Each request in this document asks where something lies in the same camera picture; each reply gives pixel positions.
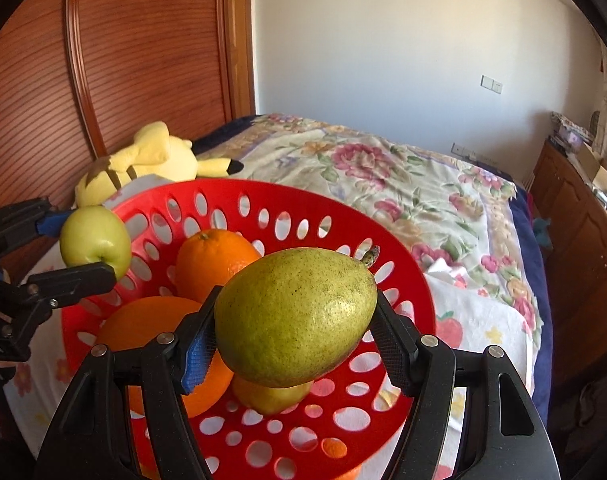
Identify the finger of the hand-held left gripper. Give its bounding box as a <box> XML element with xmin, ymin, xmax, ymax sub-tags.
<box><xmin>13</xmin><ymin>261</ymin><xmax>116</xmax><ymax>309</ymax></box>
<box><xmin>0</xmin><ymin>197</ymin><xmax>71</xmax><ymax>261</ymax></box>

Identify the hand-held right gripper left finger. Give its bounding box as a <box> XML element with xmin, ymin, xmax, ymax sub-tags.
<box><xmin>36</xmin><ymin>285</ymin><xmax>224</xmax><ymax>480</ymax></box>

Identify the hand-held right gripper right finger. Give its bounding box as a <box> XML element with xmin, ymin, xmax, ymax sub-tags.
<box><xmin>371</xmin><ymin>292</ymin><xmax>559</xmax><ymax>480</ymax></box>

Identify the yellow-green apple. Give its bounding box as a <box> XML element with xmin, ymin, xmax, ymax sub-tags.
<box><xmin>59</xmin><ymin>206</ymin><xmax>132</xmax><ymax>283</ymax></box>

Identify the large orange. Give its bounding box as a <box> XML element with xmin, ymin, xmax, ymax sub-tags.
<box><xmin>97</xmin><ymin>296</ymin><xmax>234</xmax><ymax>419</ymax></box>

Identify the yellow lemon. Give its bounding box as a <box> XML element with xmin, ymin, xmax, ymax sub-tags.
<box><xmin>232</xmin><ymin>375</ymin><xmax>315</xmax><ymax>416</ymax></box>

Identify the medium orange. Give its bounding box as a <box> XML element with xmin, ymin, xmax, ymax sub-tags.
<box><xmin>176</xmin><ymin>228</ymin><xmax>262</xmax><ymax>306</ymax></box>

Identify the green speckled pear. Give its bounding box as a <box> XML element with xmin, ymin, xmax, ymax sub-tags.
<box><xmin>214</xmin><ymin>245</ymin><xmax>381</xmax><ymax>389</ymax></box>

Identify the red perforated plastic basket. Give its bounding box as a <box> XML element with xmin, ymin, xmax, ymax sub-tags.
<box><xmin>60</xmin><ymin>178</ymin><xmax>437</xmax><ymax>480</ymax></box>

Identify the yellow plush toy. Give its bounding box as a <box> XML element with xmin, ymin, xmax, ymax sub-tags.
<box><xmin>74</xmin><ymin>121</ymin><xmax>245</xmax><ymax>208</ymax></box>

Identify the floral blanket with blue border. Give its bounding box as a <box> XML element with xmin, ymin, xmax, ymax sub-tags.
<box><xmin>193</xmin><ymin>112</ymin><xmax>554</xmax><ymax>426</ymax></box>

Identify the teal cloth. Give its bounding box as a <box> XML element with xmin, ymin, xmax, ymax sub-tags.
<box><xmin>533</xmin><ymin>215</ymin><xmax>554</xmax><ymax>248</ymax></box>

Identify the brown wooden wardrobe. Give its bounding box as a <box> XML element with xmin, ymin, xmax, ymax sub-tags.
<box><xmin>0</xmin><ymin>0</ymin><xmax>256</xmax><ymax>281</ymax></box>

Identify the brown wooden cabinet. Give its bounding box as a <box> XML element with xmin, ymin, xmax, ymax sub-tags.
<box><xmin>528</xmin><ymin>140</ymin><xmax>607</xmax><ymax>411</ymax></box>

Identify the cardboard box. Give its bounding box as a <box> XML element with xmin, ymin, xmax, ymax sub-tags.
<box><xmin>578</xmin><ymin>144</ymin><xmax>607</xmax><ymax>191</ymax></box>

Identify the pile of patterned boxes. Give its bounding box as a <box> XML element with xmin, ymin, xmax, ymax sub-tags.
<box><xmin>551</xmin><ymin>111</ymin><xmax>597</xmax><ymax>153</ymax></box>

